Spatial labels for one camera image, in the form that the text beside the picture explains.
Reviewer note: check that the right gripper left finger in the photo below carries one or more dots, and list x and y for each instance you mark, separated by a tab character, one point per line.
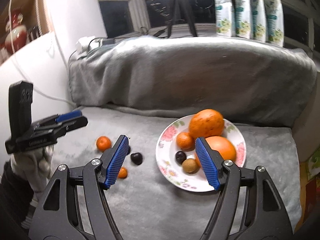
74	205

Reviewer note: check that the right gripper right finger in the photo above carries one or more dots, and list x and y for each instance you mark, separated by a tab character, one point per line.
264	215

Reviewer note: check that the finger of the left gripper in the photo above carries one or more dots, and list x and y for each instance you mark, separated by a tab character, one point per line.
72	124
56	119

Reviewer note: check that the small mandarin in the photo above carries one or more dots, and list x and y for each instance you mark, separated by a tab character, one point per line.
103	143
185	141

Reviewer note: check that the orange kumquat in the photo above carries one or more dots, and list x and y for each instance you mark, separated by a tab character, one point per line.
123	173

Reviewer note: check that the brown longan fruit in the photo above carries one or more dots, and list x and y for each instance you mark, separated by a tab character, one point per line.
190	166

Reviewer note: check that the speckled large orange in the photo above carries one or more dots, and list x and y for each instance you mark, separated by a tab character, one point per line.
206	123

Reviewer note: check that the left hand in white glove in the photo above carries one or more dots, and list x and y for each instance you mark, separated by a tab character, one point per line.
35	167

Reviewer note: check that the smooth large orange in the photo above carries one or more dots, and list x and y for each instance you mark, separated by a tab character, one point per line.
223	146

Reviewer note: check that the grey fleece blanket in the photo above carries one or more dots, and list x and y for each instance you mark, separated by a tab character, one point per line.
142	85

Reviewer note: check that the white floral plate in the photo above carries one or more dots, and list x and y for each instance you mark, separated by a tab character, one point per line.
166	149

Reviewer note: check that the red white decorated bag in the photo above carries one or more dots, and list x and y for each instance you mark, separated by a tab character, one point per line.
22	21

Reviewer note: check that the black tripod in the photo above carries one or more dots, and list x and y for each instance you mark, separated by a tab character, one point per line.
184	6

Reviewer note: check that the floral refill pouch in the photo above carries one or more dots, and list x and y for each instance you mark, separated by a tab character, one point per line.
275	22
243	18
259	20
224	17

